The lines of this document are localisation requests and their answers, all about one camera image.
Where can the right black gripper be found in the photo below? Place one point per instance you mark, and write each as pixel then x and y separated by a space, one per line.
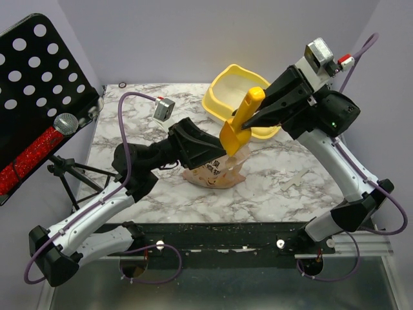
pixel 303 90

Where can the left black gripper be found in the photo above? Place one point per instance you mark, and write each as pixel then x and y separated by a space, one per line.
pixel 193 146

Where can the yellow plastic litter scoop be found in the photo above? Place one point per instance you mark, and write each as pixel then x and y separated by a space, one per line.
pixel 232 135

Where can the pink cat litter bag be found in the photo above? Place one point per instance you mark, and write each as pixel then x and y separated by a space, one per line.
pixel 221 173

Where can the yellow plastic litter box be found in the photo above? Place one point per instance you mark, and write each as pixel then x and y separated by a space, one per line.
pixel 227 91

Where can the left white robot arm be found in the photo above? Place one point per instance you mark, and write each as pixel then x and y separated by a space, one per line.
pixel 61 249

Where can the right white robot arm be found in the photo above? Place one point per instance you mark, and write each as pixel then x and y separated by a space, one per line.
pixel 316 126

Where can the red glitter microphone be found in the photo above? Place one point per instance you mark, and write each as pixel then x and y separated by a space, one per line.
pixel 64 125

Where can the black perforated music stand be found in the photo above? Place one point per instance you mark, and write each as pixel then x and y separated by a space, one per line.
pixel 40 79

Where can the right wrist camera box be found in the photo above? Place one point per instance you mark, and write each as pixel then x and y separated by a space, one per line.
pixel 318 65

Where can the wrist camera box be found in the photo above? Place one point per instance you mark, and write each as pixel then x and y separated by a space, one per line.
pixel 163 112
pixel 318 65

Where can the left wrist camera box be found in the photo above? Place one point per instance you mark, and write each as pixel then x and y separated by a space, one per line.
pixel 163 112

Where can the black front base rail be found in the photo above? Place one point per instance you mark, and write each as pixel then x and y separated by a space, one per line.
pixel 235 245

